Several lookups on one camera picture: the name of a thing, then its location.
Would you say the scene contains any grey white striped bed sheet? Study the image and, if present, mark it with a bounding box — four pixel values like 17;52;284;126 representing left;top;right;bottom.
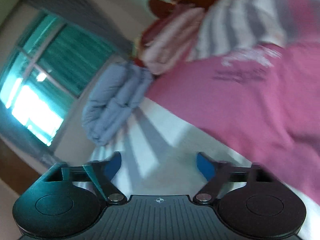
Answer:
87;97;320;240

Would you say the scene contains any grey white striped pillow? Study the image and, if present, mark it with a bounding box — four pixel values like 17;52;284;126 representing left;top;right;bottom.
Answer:
187;0;288;62

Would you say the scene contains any window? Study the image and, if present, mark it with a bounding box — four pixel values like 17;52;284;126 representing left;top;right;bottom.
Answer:
0;12;120;147

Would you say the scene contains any pink printed cloth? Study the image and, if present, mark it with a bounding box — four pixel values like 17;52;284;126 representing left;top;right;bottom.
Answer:
145;0;320;205

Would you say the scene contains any brown wooden cabinet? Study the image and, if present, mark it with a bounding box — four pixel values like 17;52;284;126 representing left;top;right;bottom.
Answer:
0;140;55;198

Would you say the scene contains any pink white striped cloth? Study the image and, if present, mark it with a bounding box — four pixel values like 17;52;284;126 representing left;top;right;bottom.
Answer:
142;6;205;75

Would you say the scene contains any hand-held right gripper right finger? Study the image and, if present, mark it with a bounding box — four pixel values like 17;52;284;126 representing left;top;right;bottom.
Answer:
192;151;275;205

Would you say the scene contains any blue-grey quilted garment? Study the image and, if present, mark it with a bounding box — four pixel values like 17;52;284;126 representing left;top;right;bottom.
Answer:
81;61;154;147

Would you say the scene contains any red multicoloured cloth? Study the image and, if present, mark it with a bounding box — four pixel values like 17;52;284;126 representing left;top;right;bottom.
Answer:
132;0;183;67

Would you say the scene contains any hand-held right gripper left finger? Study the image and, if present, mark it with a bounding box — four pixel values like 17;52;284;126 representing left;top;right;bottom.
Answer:
44;151;128;205

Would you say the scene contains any green curtain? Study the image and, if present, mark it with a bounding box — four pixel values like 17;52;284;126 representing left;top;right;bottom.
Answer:
22;12;120;98

